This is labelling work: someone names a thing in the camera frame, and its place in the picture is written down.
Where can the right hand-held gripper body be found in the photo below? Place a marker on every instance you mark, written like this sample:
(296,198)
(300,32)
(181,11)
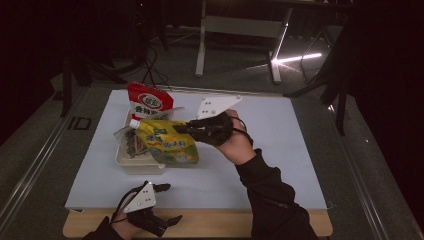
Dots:
(213,130)

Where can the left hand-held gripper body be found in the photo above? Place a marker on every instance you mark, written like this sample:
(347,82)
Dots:
(141,200)

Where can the yellow green spout pouch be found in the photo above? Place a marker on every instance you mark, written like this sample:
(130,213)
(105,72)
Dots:
(166,146)

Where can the white divided plastic container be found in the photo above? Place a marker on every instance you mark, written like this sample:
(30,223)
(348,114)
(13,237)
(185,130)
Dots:
(140,167)

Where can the red white seasoning packet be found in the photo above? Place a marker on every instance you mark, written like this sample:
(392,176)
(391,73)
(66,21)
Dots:
(150,100)

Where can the clear dried seaweed packet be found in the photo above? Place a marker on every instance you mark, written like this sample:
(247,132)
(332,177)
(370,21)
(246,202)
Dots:
(131,145)

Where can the person's right hand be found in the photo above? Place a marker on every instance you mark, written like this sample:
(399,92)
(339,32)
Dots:
(238,146)

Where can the person's left hand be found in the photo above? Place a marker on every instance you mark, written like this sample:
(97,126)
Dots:
(123,230)

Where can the wooden table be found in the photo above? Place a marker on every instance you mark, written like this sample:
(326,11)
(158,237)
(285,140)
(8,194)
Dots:
(206,224)

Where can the pale work mat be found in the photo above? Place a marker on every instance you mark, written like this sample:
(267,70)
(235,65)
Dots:
(283,133)

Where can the black metal stand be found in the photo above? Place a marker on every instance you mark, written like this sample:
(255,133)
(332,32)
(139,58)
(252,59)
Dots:
(66,90)

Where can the dark stand with legs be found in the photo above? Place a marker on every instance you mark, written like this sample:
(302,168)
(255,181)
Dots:
(340,110)

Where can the grey metal stand leg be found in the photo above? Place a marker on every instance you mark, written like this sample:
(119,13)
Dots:
(313,46)

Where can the white metal table frame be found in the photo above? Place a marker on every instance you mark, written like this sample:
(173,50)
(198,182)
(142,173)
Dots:
(240,26)

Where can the metal floor rail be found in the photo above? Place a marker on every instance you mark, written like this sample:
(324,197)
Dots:
(363,186)
(36,160)

